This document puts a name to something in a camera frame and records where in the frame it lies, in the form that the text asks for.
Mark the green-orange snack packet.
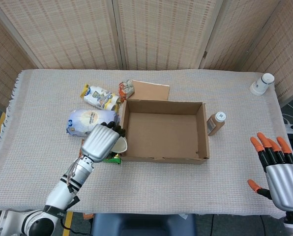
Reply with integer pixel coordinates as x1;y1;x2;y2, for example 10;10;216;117
78;139;122;165

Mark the brown drink bottle white cap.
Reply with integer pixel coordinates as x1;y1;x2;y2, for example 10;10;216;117
206;111;227;137

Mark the small white paper cup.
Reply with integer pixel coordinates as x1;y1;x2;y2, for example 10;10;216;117
111;136;128;153

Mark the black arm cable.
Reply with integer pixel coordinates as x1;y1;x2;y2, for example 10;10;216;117
59;216;93;236

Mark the woven folding screen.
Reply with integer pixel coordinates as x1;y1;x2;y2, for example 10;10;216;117
0;0;293;109

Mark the open cardboard box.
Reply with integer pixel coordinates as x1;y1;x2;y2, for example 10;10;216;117
118;80;210;165

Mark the large lavender tissue pack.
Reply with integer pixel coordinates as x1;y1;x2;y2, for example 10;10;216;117
66;109;121;138

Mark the white floor cable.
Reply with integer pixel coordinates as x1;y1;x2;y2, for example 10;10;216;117
281;91;293;124

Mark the yellow-white snack bag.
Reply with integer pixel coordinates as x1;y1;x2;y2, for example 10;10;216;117
80;84;122;111

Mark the crumpled orange white wrapper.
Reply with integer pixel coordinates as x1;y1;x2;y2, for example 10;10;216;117
118;79;135;103

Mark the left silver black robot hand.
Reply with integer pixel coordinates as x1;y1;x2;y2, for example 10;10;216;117
80;121;126;163

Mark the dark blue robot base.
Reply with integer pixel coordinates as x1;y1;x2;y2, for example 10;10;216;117
90;213;197;236

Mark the right silver orange-tipped robot hand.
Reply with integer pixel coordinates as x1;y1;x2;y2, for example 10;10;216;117
247;132;293;212

